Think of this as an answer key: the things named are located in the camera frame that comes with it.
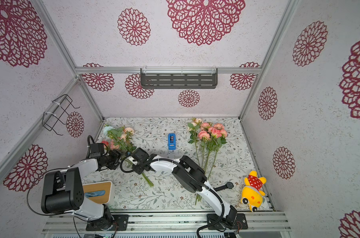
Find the mixed pastel flower bouquet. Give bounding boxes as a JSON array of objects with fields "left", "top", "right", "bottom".
[{"left": 101, "top": 124, "right": 155, "bottom": 188}]

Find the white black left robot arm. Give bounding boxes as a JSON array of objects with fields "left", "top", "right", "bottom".
[{"left": 41, "top": 150, "right": 121, "bottom": 223}]

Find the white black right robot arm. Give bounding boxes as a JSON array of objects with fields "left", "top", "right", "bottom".
[{"left": 128, "top": 155, "right": 237, "bottom": 227}]

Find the wooden lid tissue box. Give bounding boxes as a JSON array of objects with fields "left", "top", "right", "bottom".
[{"left": 83, "top": 181, "right": 115, "bottom": 207}]

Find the pink rose bouquet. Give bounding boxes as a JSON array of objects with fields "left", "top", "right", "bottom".
[{"left": 187, "top": 117, "right": 228, "bottom": 206}]

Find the black round knob tool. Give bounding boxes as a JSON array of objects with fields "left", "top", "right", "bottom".
[{"left": 214, "top": 181, "right": 234, "bottom": 191}]

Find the yellow plush bear toy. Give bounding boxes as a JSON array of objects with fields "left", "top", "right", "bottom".
[{"left": 240, "top": 171, "right": 267, "bottom": 212}]

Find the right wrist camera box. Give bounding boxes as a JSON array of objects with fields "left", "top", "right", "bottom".
[{"left": 131, "top": 148, "right": 149, "bottom": 165}]

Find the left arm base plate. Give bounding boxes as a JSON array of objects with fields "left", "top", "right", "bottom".
[{"left": 85, "top": 214, "right": 129, "bottom": 232}]

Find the black wire wall rack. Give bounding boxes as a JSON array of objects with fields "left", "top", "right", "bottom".
[{"left": 41, "top": 94, "right": 80, "bottom": 136}]

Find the grey wall shelf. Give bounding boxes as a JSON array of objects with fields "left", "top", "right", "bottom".
[{"left": 140, "top": 68, "right": 218, "bottom": 89}]

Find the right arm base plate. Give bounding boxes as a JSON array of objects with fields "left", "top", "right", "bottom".
[{"left": 208, "top": 214, "right": 248, "bottom": 231}]

